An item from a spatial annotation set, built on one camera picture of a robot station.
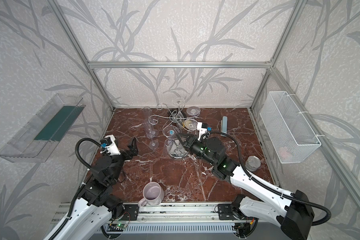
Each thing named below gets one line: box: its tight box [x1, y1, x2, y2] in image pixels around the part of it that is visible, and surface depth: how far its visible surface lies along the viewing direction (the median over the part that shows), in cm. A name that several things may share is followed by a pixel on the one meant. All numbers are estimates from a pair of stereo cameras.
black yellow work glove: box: [169, 109, 187, 123], surface depth 74 cm
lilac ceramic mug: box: [138, 181, 165, 208], surface depth 77 cm
